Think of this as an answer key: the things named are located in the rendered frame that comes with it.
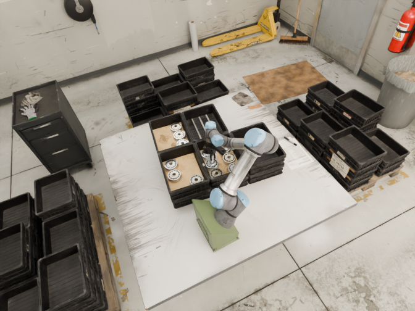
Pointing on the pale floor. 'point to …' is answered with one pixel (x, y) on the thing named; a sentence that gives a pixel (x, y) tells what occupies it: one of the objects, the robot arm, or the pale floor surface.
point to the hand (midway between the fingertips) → (213, 160)
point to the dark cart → (52, 129)
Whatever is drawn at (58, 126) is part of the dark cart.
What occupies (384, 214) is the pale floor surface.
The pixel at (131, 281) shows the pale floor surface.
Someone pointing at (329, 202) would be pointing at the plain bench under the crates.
